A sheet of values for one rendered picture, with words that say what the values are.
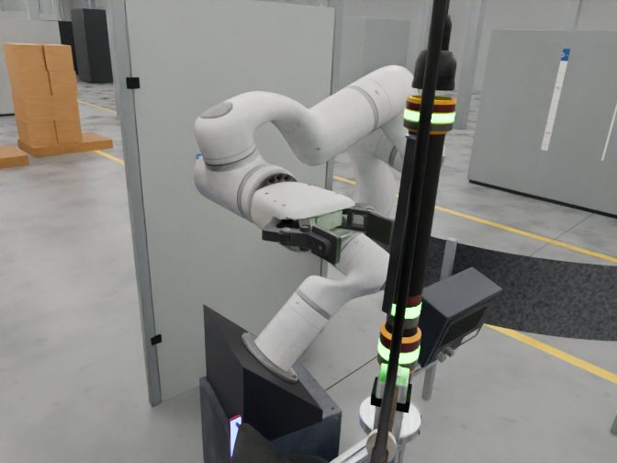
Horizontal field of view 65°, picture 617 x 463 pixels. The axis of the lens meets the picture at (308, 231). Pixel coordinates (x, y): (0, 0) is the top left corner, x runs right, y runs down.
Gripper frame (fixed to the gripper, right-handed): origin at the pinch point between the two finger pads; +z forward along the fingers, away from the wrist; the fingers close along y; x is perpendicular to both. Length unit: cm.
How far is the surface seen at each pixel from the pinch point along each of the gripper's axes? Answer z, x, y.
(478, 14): -611, 81, -959
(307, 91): -172, -7, -133
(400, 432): 10.1, -18.5, 1.8
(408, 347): 8.7, -9.0, 0.6
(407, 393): 10.2, -13.3, 1.8
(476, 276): -29, -41, -80
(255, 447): -0.5, -22.4, 13.2
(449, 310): -24, -42, -60
